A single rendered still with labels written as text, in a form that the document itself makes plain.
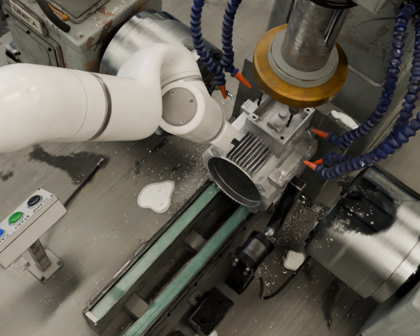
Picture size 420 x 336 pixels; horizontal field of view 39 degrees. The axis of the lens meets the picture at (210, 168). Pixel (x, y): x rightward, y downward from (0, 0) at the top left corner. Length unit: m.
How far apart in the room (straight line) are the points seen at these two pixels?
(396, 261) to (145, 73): 0.64
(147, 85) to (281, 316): 0.81
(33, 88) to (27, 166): 0.96
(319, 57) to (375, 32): 0.24
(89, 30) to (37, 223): 0.44
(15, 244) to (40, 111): 0.61
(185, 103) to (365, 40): 0.51
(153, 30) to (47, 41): 0.26
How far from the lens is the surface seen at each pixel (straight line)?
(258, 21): 1.89
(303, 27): 1.01
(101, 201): 1.54
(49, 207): 1.24
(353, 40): 1.32
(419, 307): 1.18
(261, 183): 1.25
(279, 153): 1.28
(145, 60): 0.88
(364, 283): 1.26
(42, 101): 0.66
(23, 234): 1.24
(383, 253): 1.22
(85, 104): 0.71
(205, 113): 0.91
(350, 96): 1.42
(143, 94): 0.81
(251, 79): 1.39
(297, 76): 1.08
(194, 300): 1.43
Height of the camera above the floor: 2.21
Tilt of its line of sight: 63 degrees down
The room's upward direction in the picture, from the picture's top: 11 degrees clockwise
